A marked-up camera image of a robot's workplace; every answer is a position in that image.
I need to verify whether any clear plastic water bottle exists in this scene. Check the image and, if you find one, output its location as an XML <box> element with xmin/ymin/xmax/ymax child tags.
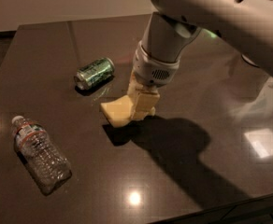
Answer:
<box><xmin>12</xmin><ymin>116</ymin><xmax>72</xmax><ymax>195</ymax></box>

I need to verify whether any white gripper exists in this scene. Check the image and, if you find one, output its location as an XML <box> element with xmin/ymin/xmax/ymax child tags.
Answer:
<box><xmin>127</xmin><ymin>42</ymin><xmax>180</xmax><ymax>120</ymax></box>

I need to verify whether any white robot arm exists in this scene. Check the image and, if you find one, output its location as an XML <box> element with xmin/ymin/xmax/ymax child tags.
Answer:
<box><xmin>128</xmin><ymin>0</ymin><xmax>273</xmax><ymax>120</ymax></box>

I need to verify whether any yellow wavy sponge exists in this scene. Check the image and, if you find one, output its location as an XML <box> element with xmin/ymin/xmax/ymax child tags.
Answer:
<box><xmin>100</xmin><ymin>95</ymin><xmax>139</xmax><ymax>128</ymax></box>

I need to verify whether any green soda can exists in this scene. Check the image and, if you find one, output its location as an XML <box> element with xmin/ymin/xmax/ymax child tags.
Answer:
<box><xmin>74</xmin><ymin>58</ymin><xmax>115</xmax><ymax>91</ymax></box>

